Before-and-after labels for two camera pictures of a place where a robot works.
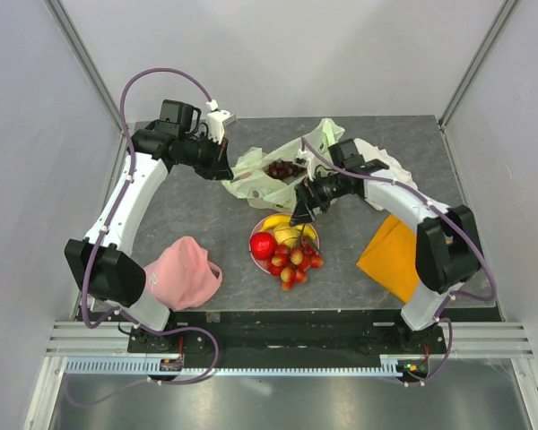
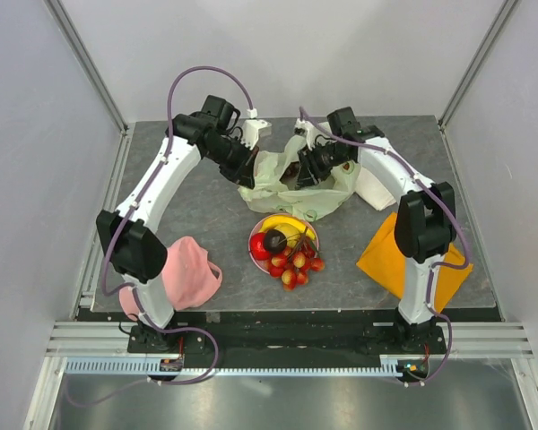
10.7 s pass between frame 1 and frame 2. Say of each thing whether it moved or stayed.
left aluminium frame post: stayed
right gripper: moved
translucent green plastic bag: moved
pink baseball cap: stayed
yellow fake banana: stayed
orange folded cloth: stayed
